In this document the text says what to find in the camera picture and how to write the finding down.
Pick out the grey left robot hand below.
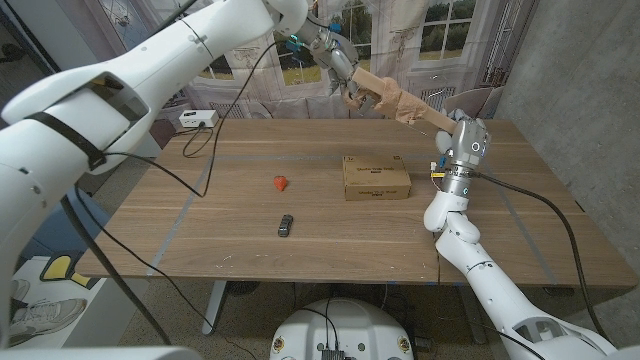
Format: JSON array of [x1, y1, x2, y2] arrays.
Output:
[[307, 19, 376, 115]]

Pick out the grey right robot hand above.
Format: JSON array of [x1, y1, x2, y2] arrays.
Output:
[[434, 109, 491, 171]]

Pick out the wooden stick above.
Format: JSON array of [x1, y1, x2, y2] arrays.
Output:
[[349, 66, 459, 136]]

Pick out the brown cardboard box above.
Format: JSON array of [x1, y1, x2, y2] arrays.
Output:
[[342, 154, 413, 202]]

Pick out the printed window backdrop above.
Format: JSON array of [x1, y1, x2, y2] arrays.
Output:
[[97, 0, 539, 120]]

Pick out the white power strip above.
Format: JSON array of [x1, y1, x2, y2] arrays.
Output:
[[178, 109, 220, 129]]

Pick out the grey table leg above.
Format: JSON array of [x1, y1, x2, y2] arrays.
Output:
[[457, 285, 489, 346], [201, 279, 227, 336]]

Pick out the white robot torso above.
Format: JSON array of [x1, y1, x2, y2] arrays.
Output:
[[268, 297, 415, 360]]

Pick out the blue-grey upholstered seat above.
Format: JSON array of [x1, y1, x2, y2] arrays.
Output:
[[29, 189, 111, 261]]

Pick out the yellow and black object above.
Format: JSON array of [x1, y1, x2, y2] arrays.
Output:
[[38, 253, 101, 291]]

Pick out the white sneakers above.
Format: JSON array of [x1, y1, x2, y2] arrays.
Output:
[[7, 278, 89, 346]]

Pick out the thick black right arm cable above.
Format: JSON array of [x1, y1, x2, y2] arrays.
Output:
[[472, 170, 614, 346]]

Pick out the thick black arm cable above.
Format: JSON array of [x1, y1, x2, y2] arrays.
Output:
[[472, 170, 614, 346], [59, 194, 174, 346]]

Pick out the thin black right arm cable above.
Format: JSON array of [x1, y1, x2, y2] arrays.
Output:
[[432, 234, 546, 360]]

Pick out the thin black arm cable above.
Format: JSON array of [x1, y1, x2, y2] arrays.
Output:
[[432, 234, 546, 360], [74, 39, 296, 360]]

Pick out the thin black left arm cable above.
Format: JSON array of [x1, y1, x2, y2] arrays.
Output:
[[74, 39, 296, 360]]

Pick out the black power cord loop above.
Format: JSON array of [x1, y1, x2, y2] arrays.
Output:
[[174, 122, 215, 159]]

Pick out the thin black torso cable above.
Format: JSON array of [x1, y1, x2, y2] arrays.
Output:
[[299, 298, 341, 351]]

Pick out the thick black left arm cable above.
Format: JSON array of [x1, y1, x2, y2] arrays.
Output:
[[59, 194, 174, 346]]

